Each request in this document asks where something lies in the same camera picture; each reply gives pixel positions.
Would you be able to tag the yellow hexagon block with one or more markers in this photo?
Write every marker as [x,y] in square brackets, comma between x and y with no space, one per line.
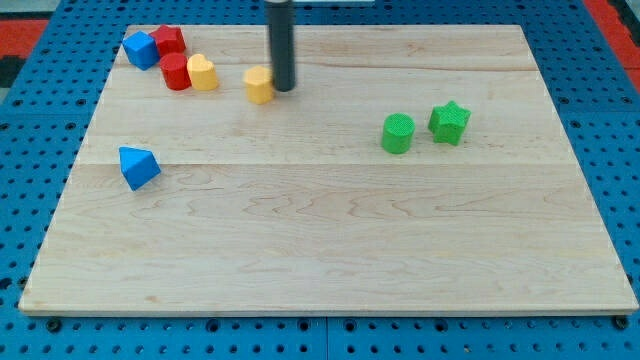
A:
[258,84]

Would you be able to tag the green cylinder block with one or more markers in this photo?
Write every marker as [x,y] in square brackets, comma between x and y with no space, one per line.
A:
[397,133]

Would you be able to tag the light wooden board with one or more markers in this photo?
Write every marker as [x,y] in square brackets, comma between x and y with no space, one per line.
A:
[293,208]

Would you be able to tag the green star block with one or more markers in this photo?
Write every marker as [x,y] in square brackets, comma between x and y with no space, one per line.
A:
[448,122]

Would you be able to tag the yellow heart block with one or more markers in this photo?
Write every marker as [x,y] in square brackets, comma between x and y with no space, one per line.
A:
[202,73]

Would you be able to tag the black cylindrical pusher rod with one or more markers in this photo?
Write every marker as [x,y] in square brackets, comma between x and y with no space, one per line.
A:
[280,22]

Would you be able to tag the blue triangle block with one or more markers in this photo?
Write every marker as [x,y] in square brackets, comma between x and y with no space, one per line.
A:
[138,166]

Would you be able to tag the red cylinder block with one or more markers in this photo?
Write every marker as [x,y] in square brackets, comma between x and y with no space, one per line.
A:
[174,69]

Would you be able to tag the red star block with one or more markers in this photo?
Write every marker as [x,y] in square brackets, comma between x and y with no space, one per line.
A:
[168,39]

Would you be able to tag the blue cube block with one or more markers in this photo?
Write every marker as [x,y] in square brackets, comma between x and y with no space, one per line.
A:
[141,50]

